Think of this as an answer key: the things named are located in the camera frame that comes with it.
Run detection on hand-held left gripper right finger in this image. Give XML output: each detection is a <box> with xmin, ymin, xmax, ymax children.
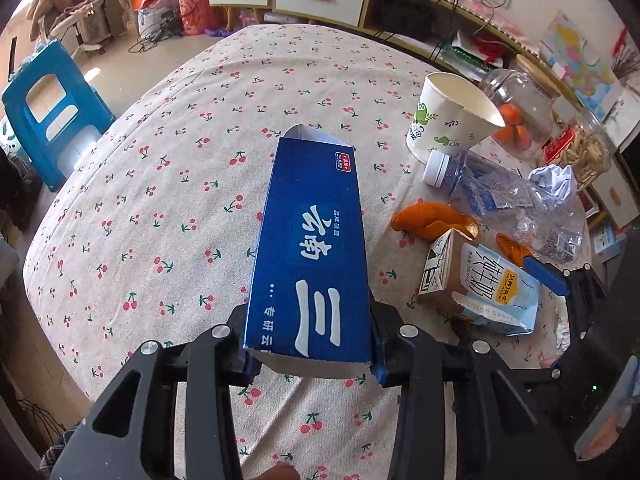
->
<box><xmin>369</xmin><ymin>290</ymin><xmax>556</xmax><ymax>480</ymax></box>

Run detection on blue cardboard box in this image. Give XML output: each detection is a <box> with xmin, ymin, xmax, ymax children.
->
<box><xmin>241</xmin><ymin>124</ymin><xmax>375</xmax><ymax>380</ymax></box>

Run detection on brown and white milk carton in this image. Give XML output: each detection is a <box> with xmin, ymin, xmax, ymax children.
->
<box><xmin>417</xmin><ymin>227</ymin><xmax>542</xmax><ymax>336</ymax></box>

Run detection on cherry print tablecloth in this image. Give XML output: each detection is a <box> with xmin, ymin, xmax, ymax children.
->
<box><xmin>22</xmin><ymin>22</ymin><xmax>601</xmax><ymax>480</ymax></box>

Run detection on small orange peel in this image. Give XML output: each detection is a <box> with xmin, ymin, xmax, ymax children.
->
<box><xmin>496</xmin><ymin>232</ymin><xmax>538</xmax><ymax>268</ymax></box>

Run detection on blue plastic stool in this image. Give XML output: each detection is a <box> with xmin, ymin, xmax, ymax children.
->
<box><xmin>1</xmin><ymin>37</ymin><xmax>116</xmax><ymax>192</ymax></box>

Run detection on glass jar of beige snacks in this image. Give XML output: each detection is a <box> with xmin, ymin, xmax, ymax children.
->
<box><xmin>547</xmin><ymin>110</ymin><xmax>613</xmax><ymax>193</ymax></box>

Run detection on white paper cup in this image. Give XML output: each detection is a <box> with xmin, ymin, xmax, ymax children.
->
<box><xmin>405</xmin><ymin>72</ymin><xmax>507</xmax><ymax>157</ymax></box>

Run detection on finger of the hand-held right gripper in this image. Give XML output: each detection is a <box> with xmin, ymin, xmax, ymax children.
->
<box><xmin>449</xmin><ymin>316</ymin><xmax>473</xmax><ymax>347</ymax></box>
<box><xmin>524</xmin><ymin>255</ymin><xmax>593</xmax><ymax>301</ymax></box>

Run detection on red patterned bag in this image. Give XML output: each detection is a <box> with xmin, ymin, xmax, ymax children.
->
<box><xmin>175</xmin><ymin>0</ymin><xmax>223</xmax><ymax>37</ymax></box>

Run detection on crumpled clear plastic bag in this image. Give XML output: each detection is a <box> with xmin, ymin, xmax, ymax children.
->
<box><xmin>528</xmin><ymin>164</ymin><xmax>578</xmax><ymax>201</ymax></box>

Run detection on large orange peel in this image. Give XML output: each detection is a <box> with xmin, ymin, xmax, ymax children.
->
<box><xmin>390</xmin><ymin>201</ymin><xmax>480</xmax><ymax>242</ymax></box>

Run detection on person's left hand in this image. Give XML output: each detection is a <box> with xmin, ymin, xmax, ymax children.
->
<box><xmin>250</xmin><ymin>462</ymin><xmax>301</xmax><ymax>480</ymax></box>

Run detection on pink floral cabinet runner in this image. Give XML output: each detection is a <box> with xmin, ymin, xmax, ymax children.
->
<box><xmin>325</xmin><ymin>0</ymin><xmax>551</xmax><ymax>56</ymax></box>

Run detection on crushed clear plastic bottle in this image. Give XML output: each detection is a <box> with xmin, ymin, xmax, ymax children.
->
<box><xmin>422</xmin><ymin>151</ymin><xmax>586</xmax><ymax>263</ymax></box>

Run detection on colourful map poster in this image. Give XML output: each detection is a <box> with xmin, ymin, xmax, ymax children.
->
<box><xmin>542</xmin><ymin>10</ymin><xmax>626</xmax><ymax>106</ymax></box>

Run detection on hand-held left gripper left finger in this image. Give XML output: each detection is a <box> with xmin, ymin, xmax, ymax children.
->
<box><xmin>50</xmin><ymin>305</ymin><xmax>261</xmax><ymax>480</ymax></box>

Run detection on glass jar with oranges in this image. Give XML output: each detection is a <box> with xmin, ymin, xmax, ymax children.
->
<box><xmin>477</xmin><ymin>55</ymin><xmax>563</xmax><ymax>156</ymax></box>

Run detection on wooden cabinet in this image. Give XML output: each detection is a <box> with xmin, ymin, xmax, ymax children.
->
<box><xmin>205</xmin><ymin>0</ymin><xmax>640</xmax><ymax>226</ymax></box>

